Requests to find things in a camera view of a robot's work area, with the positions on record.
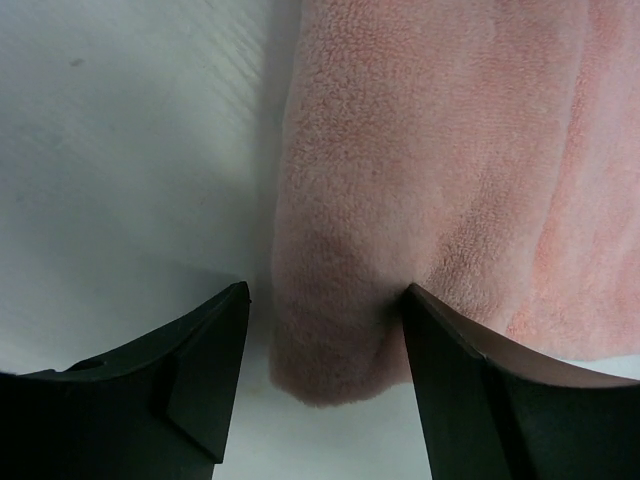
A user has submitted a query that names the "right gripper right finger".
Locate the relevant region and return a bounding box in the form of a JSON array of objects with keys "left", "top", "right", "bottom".
[{"left": 399, "top": 285, "right": 639, "bottom": 480}]

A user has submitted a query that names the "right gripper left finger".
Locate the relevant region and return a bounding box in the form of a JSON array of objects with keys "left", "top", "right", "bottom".
[{"left": 1, "top": 282, "right": 250, "bottom": 479}]

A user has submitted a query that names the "pink towel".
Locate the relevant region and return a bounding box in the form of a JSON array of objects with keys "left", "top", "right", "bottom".
[{"left": 270, "top": 1, "right": 639, "bottom": 406}]

